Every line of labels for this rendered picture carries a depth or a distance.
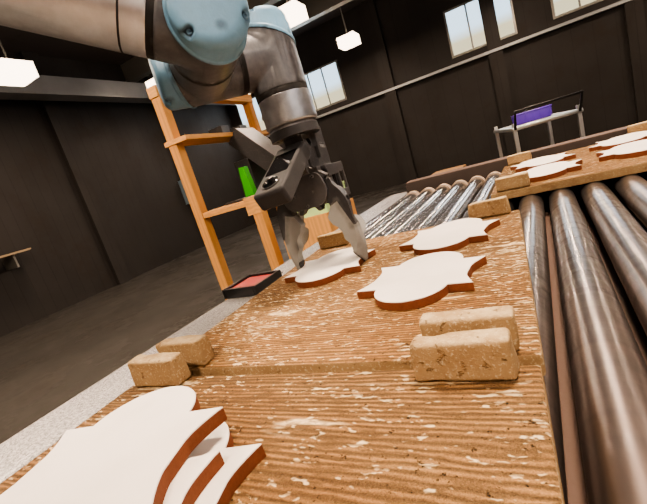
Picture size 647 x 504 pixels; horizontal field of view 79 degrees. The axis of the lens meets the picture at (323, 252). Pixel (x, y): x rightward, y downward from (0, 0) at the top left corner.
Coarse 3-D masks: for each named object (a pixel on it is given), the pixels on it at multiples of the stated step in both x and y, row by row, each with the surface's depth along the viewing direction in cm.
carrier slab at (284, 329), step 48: (384, 240) 65; (288, 288) 54; (336, 288) 48; (480, 288) 35; (528, 288) 32; (240, 336) 42; (288, 336) 38; (336, 336) 35; (384, 336) 32; (528, 336) 26
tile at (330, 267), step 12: (336, 252) 62; (348, 252) 60; (372, 252) 57; (312, 264) 59; (324, 264) 57; (336, 264) 55; (348, 264) 53; (360, 264) 54; (288, 276) 57; (300, 276) 55; (312, 276) 53; (324, 276) 51; (336, 276) 51
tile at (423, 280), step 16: (432, 256) 46; (448, 256) 44; (480, 256) 41; (384, 272) 45; (400, 272) 43; (416, 272) 42; (432, 272) 40; (448, 272) 39; (464, 272) 38; (368, 288) 41; (384, 288) 40; (400, 288) 39; (416, 288) 37; (432, 288) 36; (448, 288) 36; (464, 288) 36; (384, 304) 37; (400, 304) 36; (416, 304) 35
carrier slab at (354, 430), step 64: (192, 384) 34; (256, 384) 30; (320, 384) 28; (384, 384) 25; (448, 384) 23; (512, 384) 22; (320, 448) 21; (384, 448) 20; (448, 448) 19; (512, 448) 18
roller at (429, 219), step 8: (456, 184) 115; (464, 184) 118; (448, 192) 105; (456, 192) 106; (440, 200) 97; (448, 200) 97; (432, 208) 89; (440, 208) 90; (424, 216) 83; (432, 216) 83; (440, 216) 86; (416, 224) 78; (424, 224) 78; (432, 224) 80
